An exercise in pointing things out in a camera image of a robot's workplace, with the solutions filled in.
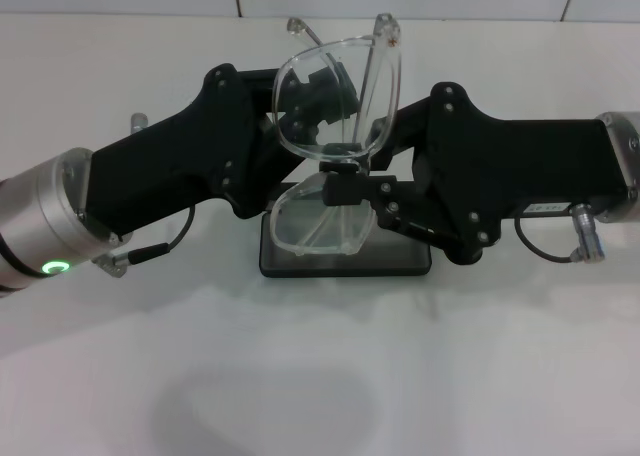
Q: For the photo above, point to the clear white glasses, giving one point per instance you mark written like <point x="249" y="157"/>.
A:
<point x="372" y="91"/>

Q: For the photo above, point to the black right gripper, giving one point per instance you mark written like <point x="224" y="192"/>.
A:
<point x="525" y="161"/>

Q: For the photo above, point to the black glasses case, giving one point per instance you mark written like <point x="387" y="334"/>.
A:
<point x="350" y="266"/>

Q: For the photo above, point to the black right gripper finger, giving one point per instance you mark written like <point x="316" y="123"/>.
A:
<point x="345" y="190"/>

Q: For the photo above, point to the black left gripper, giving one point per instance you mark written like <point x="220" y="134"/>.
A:
<point x="175" y="161"/>

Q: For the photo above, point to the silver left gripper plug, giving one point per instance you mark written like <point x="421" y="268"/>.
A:
<point x="139" y="123"/>

